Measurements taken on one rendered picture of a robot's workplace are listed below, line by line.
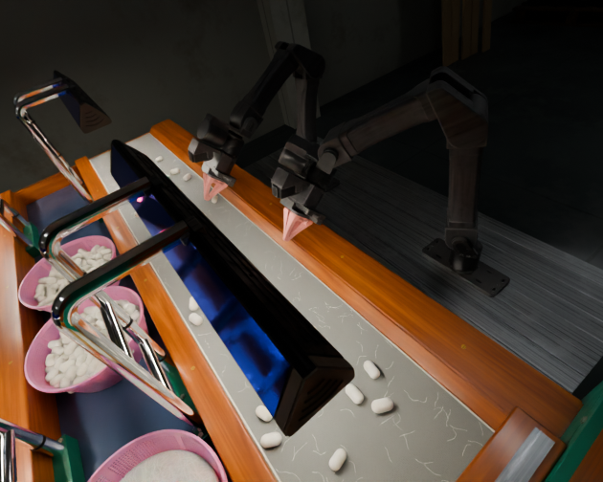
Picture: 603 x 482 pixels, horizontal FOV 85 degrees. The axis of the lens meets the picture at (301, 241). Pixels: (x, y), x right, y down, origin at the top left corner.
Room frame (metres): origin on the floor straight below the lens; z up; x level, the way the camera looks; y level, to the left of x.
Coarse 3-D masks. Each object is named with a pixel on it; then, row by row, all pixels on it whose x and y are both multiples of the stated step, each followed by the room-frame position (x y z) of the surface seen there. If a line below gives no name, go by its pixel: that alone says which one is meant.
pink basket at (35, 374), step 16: (112, 288) 0.62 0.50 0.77; (128, 288) 0.60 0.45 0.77; (80, 304) 0.60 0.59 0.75; (48, 320) 0.56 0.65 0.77; (144, 320) 0.51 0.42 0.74; (32, 352) 0.48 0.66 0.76; (48, 352) 0.49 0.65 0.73; (32, 368) 0.44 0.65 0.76; (32, 384) 0.39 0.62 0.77; (48, 384) 0.40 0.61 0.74; (80, 384) 0.36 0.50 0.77; (96, 384) 0.38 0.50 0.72; (112, 384) 0.40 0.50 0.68
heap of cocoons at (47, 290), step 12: (84, 252) 0.83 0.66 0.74; (96, 252) 0.83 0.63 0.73; (108, 252) 0.81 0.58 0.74; (84, 264) 0.77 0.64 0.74; (96, 264) 0.76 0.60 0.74; (48, 276) 0.78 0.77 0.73; (60, 276) 0.75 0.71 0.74; (36, 288) 0.72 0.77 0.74; (48, 288) 0.71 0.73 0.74; (60, 288) 0.69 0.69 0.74; (48, 300) 0.66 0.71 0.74
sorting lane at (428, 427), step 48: (144, 144) 1.54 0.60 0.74; (192, 192) 1.02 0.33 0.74; (144, 240) 0.82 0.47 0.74; (240, 240) 0.70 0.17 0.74; (288, 288) 0.49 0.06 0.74; (336, 336) 0.34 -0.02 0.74; (384, 336) 0.31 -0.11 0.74; (240, 384) 0.29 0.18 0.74; (384, 384) 0.23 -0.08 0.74; (432, 384) 0.21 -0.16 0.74; (336, 432) 0.17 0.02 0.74; (384, 432) 0.15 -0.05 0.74; (432, 432) 0.14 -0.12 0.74; (480, 432) 0.12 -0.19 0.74; (288, 480) 0.12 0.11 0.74; (336, 480) 0.11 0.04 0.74; (384, 480) 0.09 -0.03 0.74; (432, 480) 0.08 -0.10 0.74
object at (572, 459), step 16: (592, 416) 0.08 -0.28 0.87; (576, 432) 0.07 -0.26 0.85; (592, 432) 0.07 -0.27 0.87; (576, 448) 0.06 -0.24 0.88; (592, 448) 0.05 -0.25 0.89; (560, 464) 0.05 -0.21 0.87; (576, 464) 0.04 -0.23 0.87; (592, 464) 0.04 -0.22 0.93; (560, 480) 0.03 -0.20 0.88; (576, 480) 0.03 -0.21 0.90; (592, 480) 0.02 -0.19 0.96
